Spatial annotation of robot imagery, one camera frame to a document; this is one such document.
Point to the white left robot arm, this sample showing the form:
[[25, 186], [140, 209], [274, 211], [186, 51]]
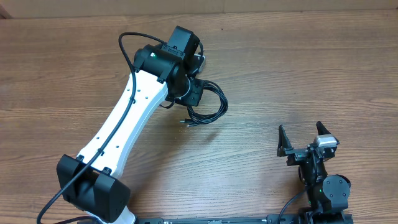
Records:
[[165, 72]]

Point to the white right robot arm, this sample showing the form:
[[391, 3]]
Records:
[[327, 194]]

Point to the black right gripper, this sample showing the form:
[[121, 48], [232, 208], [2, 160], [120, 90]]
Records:
[[297, 155]]

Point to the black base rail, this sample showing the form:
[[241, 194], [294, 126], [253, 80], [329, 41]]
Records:
[[270, 219]]

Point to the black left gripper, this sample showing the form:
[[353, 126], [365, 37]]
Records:
[[194, 97]]

